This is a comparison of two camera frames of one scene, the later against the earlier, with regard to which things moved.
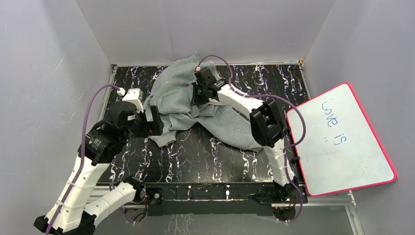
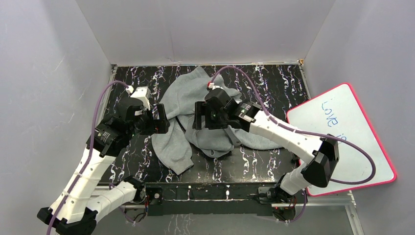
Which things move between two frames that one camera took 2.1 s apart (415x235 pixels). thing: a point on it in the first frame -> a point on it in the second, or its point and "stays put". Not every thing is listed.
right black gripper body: [198, 95] -> [215, 121]
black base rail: [207, 199] stays put
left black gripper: [154, 120] stays put
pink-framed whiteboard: [340, 150] stays put
